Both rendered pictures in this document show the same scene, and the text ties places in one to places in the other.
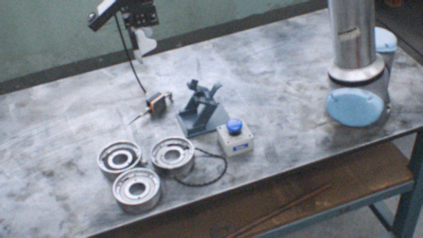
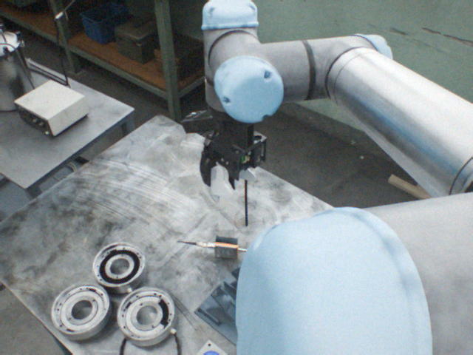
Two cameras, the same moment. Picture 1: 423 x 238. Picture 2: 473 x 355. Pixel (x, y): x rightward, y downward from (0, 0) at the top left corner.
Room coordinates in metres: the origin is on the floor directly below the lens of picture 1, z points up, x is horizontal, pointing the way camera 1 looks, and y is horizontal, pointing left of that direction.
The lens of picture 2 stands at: (0.77, -0.29, 1.57)
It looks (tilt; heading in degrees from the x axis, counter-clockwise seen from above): 46 degrees down; 54
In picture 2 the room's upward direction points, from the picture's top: straight up
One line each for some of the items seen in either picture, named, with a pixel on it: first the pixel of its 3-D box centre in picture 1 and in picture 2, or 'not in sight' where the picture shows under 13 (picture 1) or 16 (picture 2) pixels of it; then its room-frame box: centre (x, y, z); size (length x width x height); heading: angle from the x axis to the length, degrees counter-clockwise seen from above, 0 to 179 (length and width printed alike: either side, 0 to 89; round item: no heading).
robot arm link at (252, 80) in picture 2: not in sight; (257, 75); (1.07, 0.06, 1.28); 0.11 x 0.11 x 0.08; 64
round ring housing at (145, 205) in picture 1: (137, 191); (83, 311); (0.76, 0.18, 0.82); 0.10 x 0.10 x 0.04
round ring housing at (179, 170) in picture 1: (172, 157); (147, 317); (0.86, 0.10, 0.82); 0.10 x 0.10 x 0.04
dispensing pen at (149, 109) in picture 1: (149, 107); (215, 245); (1.05, 0.16, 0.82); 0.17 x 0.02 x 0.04; 135
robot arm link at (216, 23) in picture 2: not in sight; (230, 43); (1.10, 0.16, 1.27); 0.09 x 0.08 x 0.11; 64
